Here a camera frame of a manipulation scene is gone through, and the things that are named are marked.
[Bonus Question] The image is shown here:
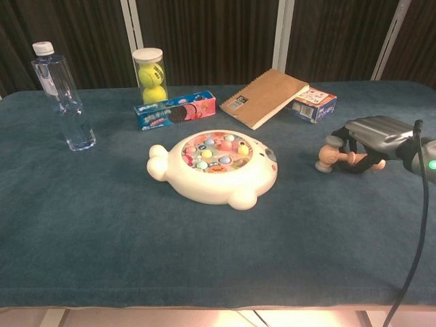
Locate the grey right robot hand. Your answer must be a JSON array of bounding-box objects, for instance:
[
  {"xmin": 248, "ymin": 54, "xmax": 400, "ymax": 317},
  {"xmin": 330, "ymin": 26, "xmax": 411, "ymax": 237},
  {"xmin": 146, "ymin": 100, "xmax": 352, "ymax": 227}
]
[{"xmin": 326, "ymin": 115, "xmax": 418, "ymax": 175}]

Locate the toy hammer with grey heads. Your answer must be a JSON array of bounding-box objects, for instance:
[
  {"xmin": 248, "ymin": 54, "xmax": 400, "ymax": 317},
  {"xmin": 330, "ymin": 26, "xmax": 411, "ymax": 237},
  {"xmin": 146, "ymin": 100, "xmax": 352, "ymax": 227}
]
[{"xmin": 314, "ymin": 136, "xmax": 387, "ymax": 173}]

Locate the white whack-a-mole toy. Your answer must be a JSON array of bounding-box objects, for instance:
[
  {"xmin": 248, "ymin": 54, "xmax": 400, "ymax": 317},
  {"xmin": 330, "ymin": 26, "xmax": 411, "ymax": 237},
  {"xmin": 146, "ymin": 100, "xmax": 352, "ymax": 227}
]
[{"xmin": 146, "ymin": 129, "xmax": 279, "ymax": 211}]

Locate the blue white carton box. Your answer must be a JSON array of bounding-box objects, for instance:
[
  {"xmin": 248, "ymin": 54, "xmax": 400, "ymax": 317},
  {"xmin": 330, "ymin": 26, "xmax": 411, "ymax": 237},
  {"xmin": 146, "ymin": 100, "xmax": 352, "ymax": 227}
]
[{"xmin": 284, "ymin": 86, "xmax": 338, "ymax": 125}]

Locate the brown spiral notebook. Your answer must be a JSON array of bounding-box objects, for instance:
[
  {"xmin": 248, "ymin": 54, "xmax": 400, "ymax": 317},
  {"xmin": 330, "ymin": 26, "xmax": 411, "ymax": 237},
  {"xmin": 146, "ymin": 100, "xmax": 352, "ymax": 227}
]
[{"xmin": 219, "ymin": 68, "xmax": 310, "ymax": 131}]

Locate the blue pink cookie box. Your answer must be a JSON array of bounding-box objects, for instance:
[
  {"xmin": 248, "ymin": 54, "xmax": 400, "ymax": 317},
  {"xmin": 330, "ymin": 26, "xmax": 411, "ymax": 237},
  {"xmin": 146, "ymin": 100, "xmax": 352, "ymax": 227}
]
[{"xmin": 134, "ymin": 90, "xmax": 217, "ymax": 132}]

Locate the yellow tennis ball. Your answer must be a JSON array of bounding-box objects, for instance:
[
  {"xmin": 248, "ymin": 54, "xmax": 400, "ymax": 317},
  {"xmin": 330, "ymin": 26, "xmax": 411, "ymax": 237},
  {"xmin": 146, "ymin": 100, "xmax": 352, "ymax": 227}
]
[
  {"xmin": 138, "ymin": 62, "xmax": 166, "ymax": 88},
  {"xmin": 142, "ymin": 85, "xmax": 169, "ymax": 105}
]

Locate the clear tennis ball tube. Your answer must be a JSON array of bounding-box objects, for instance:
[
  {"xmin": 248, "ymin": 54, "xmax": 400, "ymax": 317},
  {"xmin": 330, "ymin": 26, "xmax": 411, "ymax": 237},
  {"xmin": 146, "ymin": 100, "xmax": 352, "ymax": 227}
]
[{"xmin": 131, "ymin": 48, "xmax": 170, "ymax": 105}]

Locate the blue table cloth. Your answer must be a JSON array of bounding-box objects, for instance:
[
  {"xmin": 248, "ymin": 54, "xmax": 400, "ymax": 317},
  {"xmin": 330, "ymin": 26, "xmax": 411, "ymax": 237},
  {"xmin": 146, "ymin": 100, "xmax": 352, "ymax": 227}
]
[{"xmin": 0, "ymin": 80, "xmax": 436, "ymax": 310}]

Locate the clear plastic water bottle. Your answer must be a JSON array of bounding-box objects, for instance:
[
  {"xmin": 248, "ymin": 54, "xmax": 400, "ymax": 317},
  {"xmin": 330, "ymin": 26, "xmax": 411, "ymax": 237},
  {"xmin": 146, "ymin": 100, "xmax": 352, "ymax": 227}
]
[{"xmin": 30, "ymin": 41, "xmax": 97, "ymax": 152}]

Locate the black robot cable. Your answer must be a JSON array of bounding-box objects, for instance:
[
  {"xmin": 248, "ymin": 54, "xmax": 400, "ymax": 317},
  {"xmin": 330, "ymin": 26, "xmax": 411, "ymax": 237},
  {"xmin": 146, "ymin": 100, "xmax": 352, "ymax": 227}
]
[{"xmin": 381, "ymin": 119, "xmax": 431, "ymax": 327}]

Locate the white frame post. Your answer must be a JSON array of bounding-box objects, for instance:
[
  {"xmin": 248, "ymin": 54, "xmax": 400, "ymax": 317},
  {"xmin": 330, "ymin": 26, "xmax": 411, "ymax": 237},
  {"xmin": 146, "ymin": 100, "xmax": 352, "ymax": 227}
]
[
  {"xmin": 119, "ymin": 0, "xmax": 144, "ymax": 52},
  {"xmin": 272, "ymin": 0, "xmax": 296, "ymax": 74},
  {"xmin": 370, "ymin": 0, "xmax": 414, "ymax": 82}
]

